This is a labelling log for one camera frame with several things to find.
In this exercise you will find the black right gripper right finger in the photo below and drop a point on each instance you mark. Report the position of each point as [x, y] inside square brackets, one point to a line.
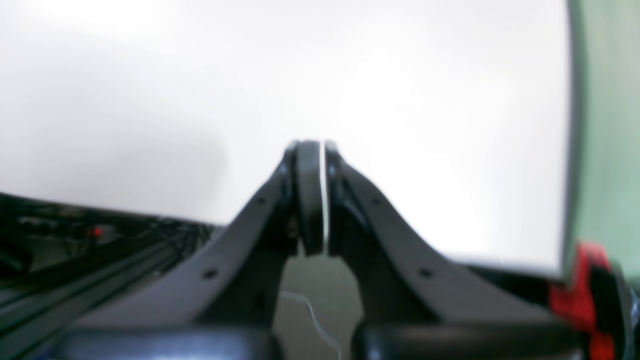
[418, 304]

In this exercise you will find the red clamp at table corner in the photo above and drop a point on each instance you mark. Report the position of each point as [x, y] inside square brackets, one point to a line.
[593, 304]

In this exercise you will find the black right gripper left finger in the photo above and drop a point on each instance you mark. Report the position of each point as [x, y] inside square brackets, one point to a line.
[220, 303]

